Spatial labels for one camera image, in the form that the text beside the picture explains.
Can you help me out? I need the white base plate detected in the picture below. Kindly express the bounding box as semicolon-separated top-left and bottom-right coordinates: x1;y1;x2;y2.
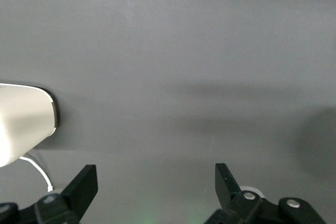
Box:
0;82;59;168

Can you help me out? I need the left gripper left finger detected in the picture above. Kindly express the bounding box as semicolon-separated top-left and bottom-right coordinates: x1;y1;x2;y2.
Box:
35;164;98;224

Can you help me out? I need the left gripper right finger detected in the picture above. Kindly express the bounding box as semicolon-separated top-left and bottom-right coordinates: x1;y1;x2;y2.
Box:
204;163;263;224

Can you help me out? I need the white power cable with plug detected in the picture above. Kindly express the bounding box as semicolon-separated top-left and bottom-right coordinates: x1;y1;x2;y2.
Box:
19;155;55;191

